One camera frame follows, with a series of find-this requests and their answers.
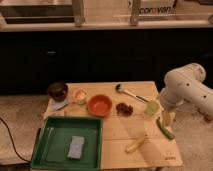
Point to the wooden tan gripper body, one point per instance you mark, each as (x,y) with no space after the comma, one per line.
(167,117)

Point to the yellow banana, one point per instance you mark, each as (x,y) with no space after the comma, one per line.
(136,144)

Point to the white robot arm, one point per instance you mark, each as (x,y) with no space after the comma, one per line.
(185,83)

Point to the red bowl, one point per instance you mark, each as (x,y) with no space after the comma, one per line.
(99,105)

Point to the dark brown bowl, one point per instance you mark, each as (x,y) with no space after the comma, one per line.
(57,91)

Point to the green cup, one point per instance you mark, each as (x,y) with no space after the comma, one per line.
(151,108)

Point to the green cucumber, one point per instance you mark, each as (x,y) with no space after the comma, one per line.
(164,130)

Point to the brown dried fruit pile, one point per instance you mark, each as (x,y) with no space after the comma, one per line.
(124,109)

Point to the small glass with orange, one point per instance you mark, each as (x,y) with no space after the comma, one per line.
(79,96)

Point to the blue sponge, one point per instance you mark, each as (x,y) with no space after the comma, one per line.
(76,147)

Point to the green plastic tray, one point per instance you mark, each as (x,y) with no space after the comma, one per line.
(51,150)

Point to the white caravan box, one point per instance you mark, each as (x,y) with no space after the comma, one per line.
(156,7)

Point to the knife on cloth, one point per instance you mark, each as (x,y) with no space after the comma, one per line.
(55,108)

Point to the black handled brush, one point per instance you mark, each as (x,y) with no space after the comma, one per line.
(119,88)

